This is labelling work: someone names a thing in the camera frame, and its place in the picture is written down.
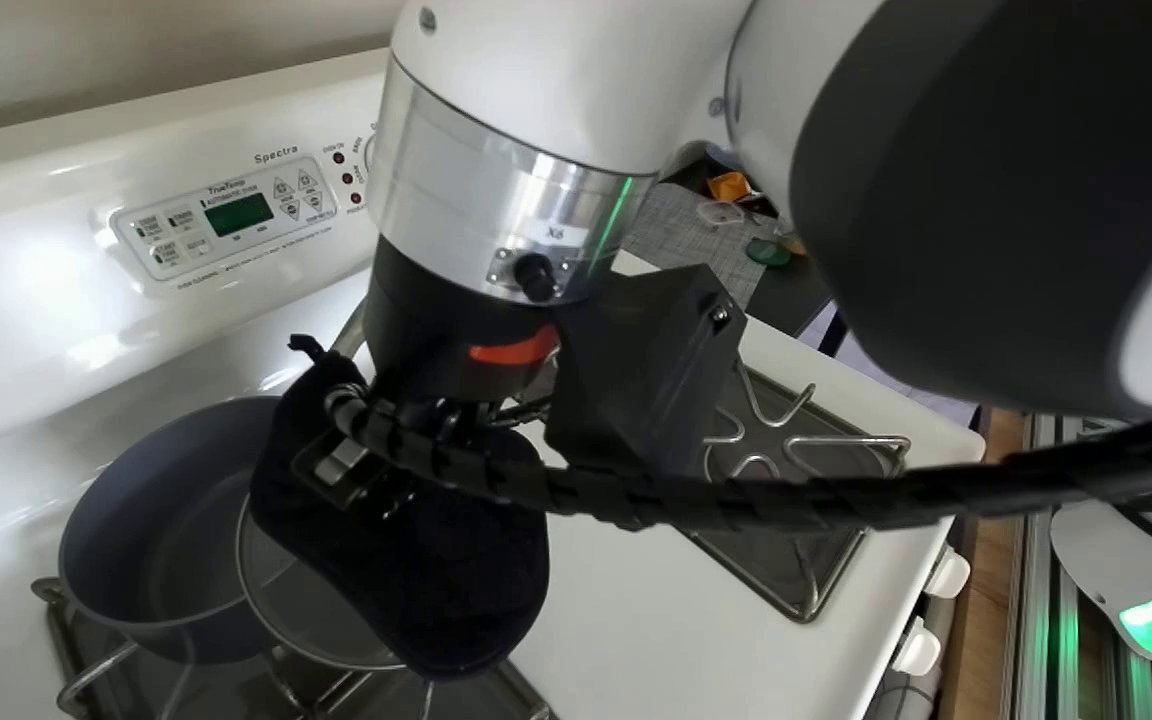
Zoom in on wooden base board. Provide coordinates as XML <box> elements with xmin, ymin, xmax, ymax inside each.
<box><xmin>931</xmin><ymin>402</ymin><xmax>1036</xmax><ymax>720</ymax></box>

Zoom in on green round jar lid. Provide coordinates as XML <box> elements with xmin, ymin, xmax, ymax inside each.
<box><xmin>746</xmin><ymin>233</ymin><xmax>796</xmax><ymax>266</ymax></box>

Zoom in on white gas stove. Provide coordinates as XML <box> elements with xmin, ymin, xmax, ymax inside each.
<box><xmin>0</xmin><ymin>48</ymin><xmax>987</xmax><ymax>720</ymax></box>

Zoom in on black quilted pot holder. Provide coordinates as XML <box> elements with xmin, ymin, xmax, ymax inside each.
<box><xmin>250</xmin><ymin>382</ymin><xmax>553</xmax><ymax>681</ymax></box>

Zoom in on stove control panel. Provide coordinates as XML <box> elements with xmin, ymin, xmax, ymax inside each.
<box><xmin>107</xmin><ymin>132</ymin><xmax>386</xmax><ymax>286</ymax></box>

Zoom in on grey woven placemat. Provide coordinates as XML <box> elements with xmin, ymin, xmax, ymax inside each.
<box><xmin>630</xmin><ymin>176</ymin><xmax>769</xmax><ymax>271</ymax></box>

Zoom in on orange snack packet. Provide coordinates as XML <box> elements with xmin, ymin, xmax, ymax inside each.
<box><xmin>709</xmin><ymin>169</ymin><xmax>756</xmax><ymax>206</ymax></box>

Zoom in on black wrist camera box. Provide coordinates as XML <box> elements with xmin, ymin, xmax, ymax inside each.
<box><xmin>550</xmin><ymin>259</ymin><xmax>752</xmax><ymax>470</ymax></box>

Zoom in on glass pot lid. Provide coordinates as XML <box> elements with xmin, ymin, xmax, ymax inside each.
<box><xmin>233</xmin><ymin>492</ymin><xmax>473</xmax><ymax>677</ymax></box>

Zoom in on aluminium frame rails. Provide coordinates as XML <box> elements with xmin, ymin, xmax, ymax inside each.
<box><xmin>1012</xmin><ymin>413</ymin><xmax>1152</xmax><ymax>720</ymax></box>

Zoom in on white stove knob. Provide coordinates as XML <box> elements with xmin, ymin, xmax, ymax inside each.
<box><xmin>920</xmin><ymin>548</ymin><xmax>976</xmax><ymax>603</ymax></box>
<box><xmin>894</xmin><ymin>623</ymin><xmax>948</xmax><ymax>682</ymax></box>

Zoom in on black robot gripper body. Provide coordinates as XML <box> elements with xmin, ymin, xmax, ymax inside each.
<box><xmin>361</xmin><ymin>235</ymin><xmax>572</xmax><ymax>413</ymax></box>

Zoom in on dark blue saucepan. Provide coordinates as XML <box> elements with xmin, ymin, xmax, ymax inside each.
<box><xmin>56</xmin><ymin>390</ymin><xmax>381</xmax><ymax>667</ymax></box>

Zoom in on black cast iron stove grate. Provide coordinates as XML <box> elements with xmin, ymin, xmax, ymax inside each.
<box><xmin>30</xmin><ymin>572</ymin><xmax>553</xmax><ymax>720</ymax></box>
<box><xmin>677</xmin><ymin>354</ymin><xmax>913</xmax><ymax>627</ymax></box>

